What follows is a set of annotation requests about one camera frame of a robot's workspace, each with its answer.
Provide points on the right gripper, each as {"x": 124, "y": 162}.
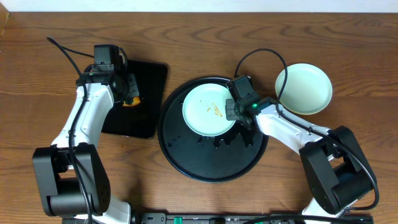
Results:
{"x": 230, "y": 114}

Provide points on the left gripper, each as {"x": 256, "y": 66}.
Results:
{"x": 133, "y": 88}

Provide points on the green and yellow sponge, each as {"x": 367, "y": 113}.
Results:
{"x": 132, "y": 102}

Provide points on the light blue plate front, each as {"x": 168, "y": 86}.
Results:
{"x": 204, "y": 110}

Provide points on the light blue plate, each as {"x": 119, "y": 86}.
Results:
{"x": 305, "y": 88}
{"x": 204, "y": 110}

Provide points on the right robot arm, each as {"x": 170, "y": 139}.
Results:
{"x": 335, "y": 166}

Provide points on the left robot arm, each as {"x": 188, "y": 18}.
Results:
{"x": 70, "y": 175}

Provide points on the black rectangular tray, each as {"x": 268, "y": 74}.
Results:
{"x": 139, "y": 120}

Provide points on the black round tray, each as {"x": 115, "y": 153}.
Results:
{"x": 206, "y": 159}

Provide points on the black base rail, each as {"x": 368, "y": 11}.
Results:
{"x": 162, "y": 218}

